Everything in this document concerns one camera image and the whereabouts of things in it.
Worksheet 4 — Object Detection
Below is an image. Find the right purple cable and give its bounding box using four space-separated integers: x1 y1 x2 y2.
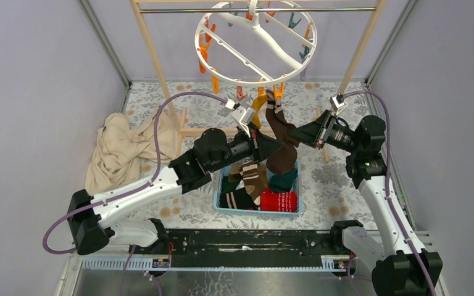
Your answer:
341 90 438 296

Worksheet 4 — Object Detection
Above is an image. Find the black sock with beige stripes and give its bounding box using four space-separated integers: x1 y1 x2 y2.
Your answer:
219 188 258 210

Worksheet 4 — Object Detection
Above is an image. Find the dark brown sock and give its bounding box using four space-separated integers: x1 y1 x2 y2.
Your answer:
265 89 300 175

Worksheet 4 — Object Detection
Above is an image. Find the purple cable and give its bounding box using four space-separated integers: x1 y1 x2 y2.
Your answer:
42 91 231 255
341 90 438 296

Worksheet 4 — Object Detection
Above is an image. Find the dark teal sock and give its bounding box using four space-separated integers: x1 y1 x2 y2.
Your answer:
267 168 298 192

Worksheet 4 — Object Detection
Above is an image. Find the beige crumpled cloth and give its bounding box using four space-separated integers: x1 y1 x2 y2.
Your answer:
85 110 178 195

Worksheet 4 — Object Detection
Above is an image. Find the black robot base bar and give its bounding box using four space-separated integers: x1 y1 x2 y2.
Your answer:
128 218 371 269

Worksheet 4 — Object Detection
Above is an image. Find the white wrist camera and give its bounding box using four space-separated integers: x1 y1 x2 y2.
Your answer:
225 99 256 138
330 94 348 116

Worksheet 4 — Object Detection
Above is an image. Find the white round clip hanger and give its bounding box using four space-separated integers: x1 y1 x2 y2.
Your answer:
194 1 318 88

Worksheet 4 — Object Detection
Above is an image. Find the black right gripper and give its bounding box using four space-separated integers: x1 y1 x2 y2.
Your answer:
287 110 361 155

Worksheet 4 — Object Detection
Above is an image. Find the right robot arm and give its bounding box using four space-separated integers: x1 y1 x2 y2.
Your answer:
289 110 443 295

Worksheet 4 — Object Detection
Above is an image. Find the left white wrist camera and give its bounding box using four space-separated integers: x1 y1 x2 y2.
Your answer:
225 99 256 138

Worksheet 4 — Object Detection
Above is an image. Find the mustard yellow sock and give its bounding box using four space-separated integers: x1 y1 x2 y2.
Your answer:
251 95 268 129

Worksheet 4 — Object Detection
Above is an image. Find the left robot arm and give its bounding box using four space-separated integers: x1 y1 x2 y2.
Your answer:
67 126 284 255

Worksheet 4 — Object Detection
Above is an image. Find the red patterned sock pair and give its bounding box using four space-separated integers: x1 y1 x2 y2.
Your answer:
260 187 298 213

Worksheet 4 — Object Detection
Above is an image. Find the brown striped sock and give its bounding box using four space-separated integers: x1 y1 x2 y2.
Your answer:
241 162 268 206

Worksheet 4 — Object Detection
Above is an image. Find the tan brown sock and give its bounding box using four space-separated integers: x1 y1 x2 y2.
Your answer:
228 163 243 183

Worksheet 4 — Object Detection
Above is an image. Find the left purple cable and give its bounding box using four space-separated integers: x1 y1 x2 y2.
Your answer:
42 91 231 255

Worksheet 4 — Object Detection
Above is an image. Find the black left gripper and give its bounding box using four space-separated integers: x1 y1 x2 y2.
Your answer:
208 121 283 173

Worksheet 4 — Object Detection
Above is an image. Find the dark green sock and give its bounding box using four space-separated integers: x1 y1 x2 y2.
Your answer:
220 179 239 195

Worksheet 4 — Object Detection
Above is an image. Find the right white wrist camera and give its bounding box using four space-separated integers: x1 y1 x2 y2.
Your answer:
330 94 348 116

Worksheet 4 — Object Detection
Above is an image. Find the wooden drying rack frame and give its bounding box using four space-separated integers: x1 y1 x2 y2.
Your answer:
130 0 387 163

